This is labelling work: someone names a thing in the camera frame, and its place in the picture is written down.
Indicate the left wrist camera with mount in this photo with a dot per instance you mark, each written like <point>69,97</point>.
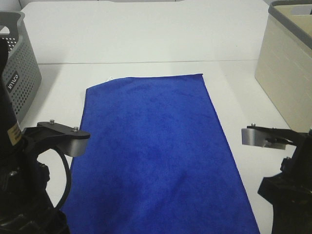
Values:
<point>71,141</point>

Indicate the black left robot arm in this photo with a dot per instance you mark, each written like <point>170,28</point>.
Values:
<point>9,127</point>

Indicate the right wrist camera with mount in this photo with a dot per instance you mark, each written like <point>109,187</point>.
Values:
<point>271,137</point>

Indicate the grey perforated plastic basket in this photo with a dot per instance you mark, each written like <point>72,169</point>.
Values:
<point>21,74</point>

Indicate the beige bin with grey rim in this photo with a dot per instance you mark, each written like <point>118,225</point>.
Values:
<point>284,67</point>

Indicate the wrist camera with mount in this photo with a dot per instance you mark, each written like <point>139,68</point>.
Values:
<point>71,141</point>
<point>271,137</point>

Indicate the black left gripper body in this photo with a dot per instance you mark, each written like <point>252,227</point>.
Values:
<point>25,207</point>

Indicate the blue microfibre towel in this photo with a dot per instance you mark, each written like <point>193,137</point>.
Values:
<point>157,162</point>

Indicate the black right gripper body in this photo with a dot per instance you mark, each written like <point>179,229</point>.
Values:
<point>290,192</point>

